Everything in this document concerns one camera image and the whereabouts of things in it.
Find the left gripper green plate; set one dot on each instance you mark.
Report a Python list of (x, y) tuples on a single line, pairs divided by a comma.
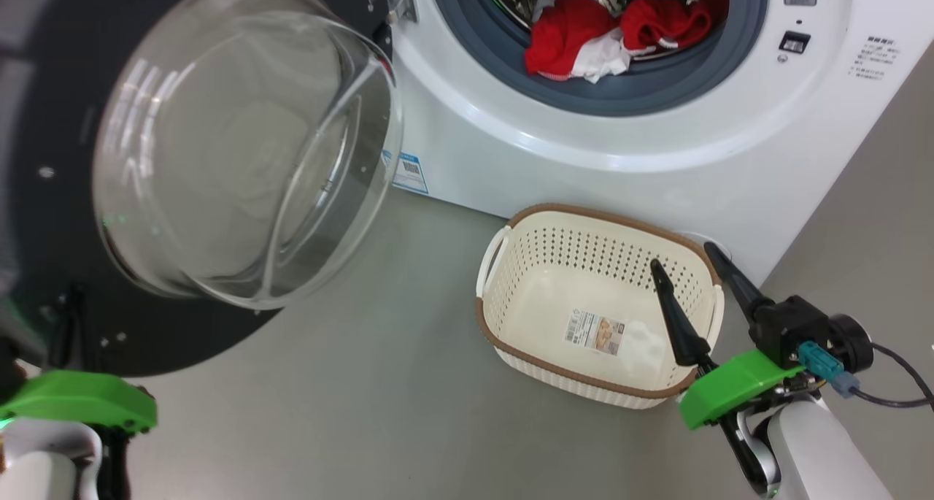
[(80, 398)]

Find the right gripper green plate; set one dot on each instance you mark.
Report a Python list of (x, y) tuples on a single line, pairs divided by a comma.
[(730, 390)]

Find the round black glass washer door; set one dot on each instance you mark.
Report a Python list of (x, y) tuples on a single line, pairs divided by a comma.
[(219, 157)]

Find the red and white garment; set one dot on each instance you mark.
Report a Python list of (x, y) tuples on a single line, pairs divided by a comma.
[(562, 36), (664, 22)]

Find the printed product label sticker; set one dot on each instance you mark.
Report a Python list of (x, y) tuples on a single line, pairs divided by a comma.
[(595, 332)]

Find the white front-load washing machine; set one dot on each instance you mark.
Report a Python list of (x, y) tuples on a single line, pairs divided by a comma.
[(657, 179)]

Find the cream perforated laundry basket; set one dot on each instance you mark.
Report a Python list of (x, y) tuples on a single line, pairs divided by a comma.
[(525, 266)]

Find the blue energy label sticker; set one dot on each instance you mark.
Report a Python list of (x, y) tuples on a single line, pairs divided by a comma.
[(410, 171)]

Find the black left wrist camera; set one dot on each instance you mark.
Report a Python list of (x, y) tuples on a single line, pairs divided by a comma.
[(9, 372)]

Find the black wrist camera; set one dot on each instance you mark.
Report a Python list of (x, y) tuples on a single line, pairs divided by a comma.
[(788, 328), (9, 372)]

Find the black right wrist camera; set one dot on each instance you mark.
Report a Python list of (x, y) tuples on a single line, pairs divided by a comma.
[(788, 328)]

